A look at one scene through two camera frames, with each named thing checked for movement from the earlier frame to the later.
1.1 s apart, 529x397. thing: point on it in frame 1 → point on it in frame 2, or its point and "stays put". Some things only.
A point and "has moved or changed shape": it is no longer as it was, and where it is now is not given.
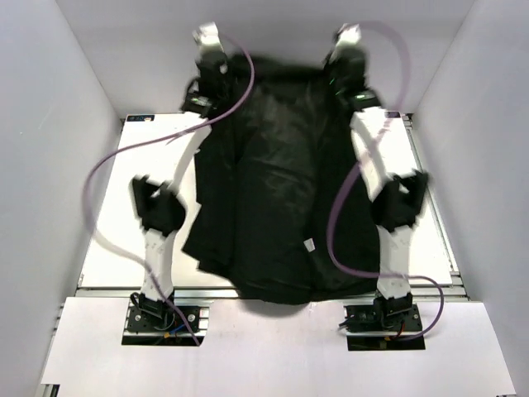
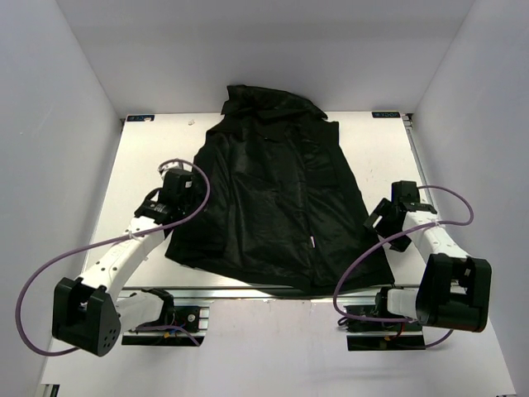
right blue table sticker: [393, 114] stays put
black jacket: [283, 212] has moved or changed shape
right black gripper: [333, 64] → [383, 210]
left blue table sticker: [140, 117] stays put
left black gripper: [227, 70] → [196, 197]
